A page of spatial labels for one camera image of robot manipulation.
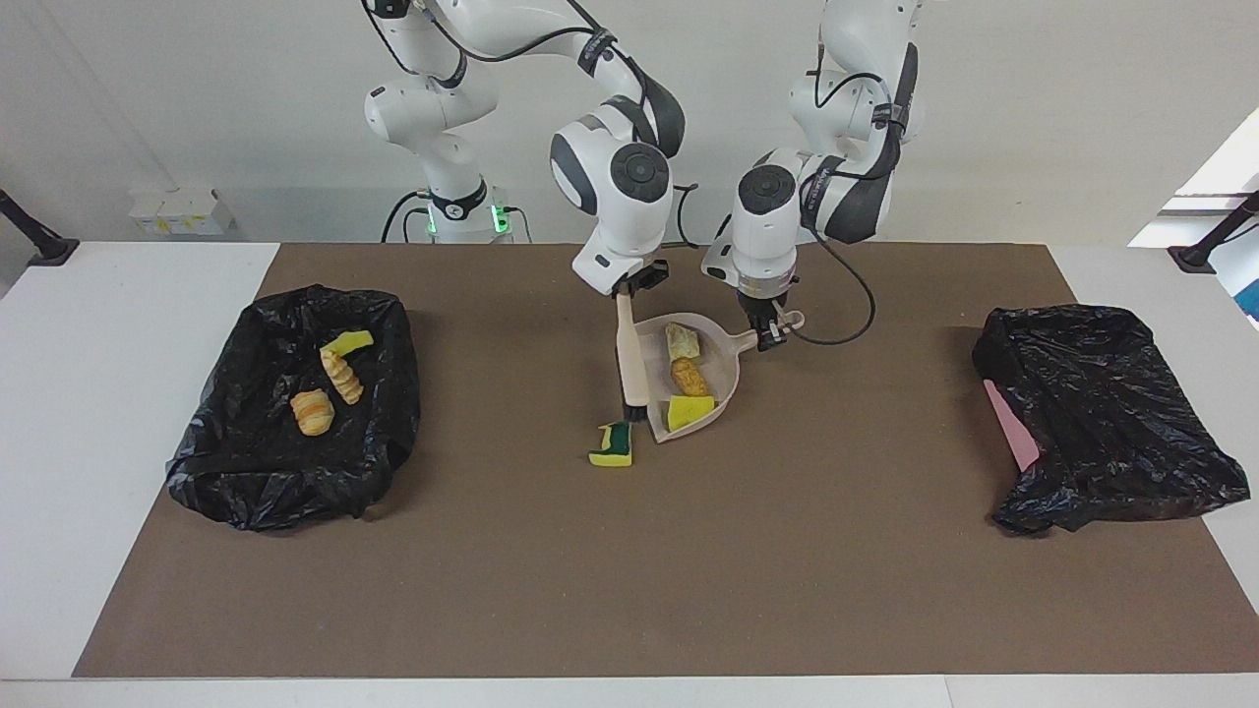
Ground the beige plastic dustpan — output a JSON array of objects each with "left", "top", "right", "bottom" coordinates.
[{"left": 633, "top": 310, "right": 807, "bottom": 444}]

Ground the white brush handle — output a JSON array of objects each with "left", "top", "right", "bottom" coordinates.
[{"left": 614, "top": 292, "right": 651, "bottom": 425}]

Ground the yellow sponge chunk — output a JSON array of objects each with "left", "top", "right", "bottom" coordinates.
[{"left": 667, "top": 394, "right": 716, "bottom": 434}]

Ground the yellow and green sponge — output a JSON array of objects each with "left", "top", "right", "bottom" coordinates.
[{"left": 588, "top": 421, "right": 636, "bottom": 468}]

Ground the small yellow sponge wedge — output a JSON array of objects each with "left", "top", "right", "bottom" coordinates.
[{"left": 319, "top": 329, "right": 376, "bottom": 361}]

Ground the toy croissant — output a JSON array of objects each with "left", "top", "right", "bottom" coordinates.
[
  {"left": 322, "top": 351, "right": 365, "bottom": 406},
  {"left": 290, "top": 388, "right": 336, "bottom": 438}
]

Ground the pink bin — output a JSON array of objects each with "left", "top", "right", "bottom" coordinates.
[{"left": 984, "top": 379, "right": 1044, "bottom": 473}]

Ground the black plastic trash bag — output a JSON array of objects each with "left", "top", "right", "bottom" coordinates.
[
  {"left": 165, "top": 283, "right": 422, "bottom": 533},
  {"left": 972, "top": 303, "right": 1252, "bottom": 537}
]

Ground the brown table mat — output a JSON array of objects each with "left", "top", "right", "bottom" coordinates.
[{"left": 74, "top": 242, "right": 1259, "bottom": 679}]

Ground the black clamp stand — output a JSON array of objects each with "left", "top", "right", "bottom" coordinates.
[
  {"left": 0, "top": 189, "right": 81, "bottom": 268},
  {"left": 1168, "top": 191, "right": 1259, "bottom": 275}
]

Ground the white box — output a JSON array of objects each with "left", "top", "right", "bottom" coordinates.
[{"left": 130, "top": 187, "right": 238, "bottom": 237}]

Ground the black base cable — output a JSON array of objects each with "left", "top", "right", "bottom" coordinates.
[
  {"left": 381, "top": 191, "right": 426, "bottom": 245},
  {"left": 673, "top": 182, "right": 701, "bottom": 249}
]

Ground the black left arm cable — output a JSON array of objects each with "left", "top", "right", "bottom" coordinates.
[{"left": 785, "top": 224, "right": 878, "bottom": 348}]

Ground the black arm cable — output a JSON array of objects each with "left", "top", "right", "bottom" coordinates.
[
  {"left": 364, "top": 0, "right": 699, "bottom": 252},
  {"left": 785, "top": 224, "right": 878, "bottom": 348}
]

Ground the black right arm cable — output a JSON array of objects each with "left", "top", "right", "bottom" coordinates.
[{"left": 364, "top": 0, "right": 699, "bottom": 252}]

